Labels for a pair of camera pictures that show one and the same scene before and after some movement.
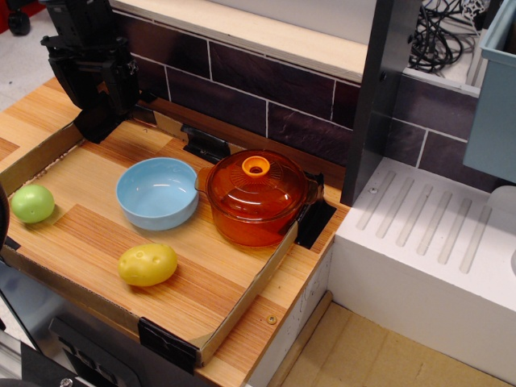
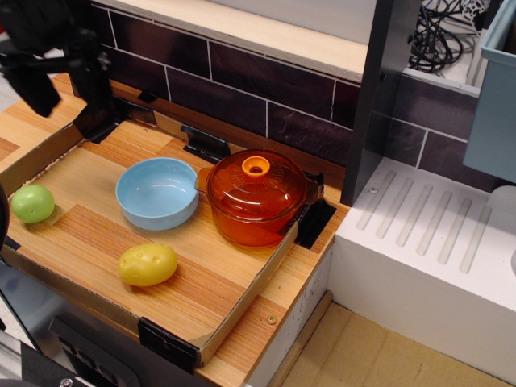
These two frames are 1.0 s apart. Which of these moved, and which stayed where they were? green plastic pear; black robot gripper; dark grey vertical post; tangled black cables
Moved: black robot gripper
Stayed: tangled black cables; dark grey vertical post; green plastic pear
